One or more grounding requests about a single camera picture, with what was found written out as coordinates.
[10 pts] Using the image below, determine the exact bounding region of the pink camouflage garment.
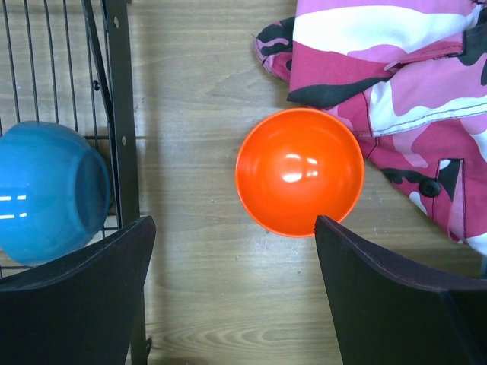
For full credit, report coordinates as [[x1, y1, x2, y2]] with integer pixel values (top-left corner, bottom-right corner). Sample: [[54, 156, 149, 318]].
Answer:
[[253, 1, 486, 254]]

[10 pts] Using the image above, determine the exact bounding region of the red-orange bowl right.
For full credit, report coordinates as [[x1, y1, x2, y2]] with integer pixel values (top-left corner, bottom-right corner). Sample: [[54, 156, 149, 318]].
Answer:
[[234, 108, 364, 238]]

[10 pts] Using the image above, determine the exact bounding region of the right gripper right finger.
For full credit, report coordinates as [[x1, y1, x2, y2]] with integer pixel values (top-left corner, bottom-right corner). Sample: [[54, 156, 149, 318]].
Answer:
[[315, 216, 486, 364]]

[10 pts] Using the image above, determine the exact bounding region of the black wire dish rack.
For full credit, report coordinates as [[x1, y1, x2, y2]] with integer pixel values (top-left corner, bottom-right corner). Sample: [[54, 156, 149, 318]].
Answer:
[[0, 0, 153, 365]]

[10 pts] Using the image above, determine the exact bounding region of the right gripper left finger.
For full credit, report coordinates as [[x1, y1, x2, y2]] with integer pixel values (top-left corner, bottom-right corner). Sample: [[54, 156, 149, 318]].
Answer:
[[1, 217, 156, 364]]

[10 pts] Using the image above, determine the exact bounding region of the blue bowl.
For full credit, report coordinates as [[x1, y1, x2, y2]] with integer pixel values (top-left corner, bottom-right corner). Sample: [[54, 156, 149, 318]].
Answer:
[[1, 121, 110, 266]]

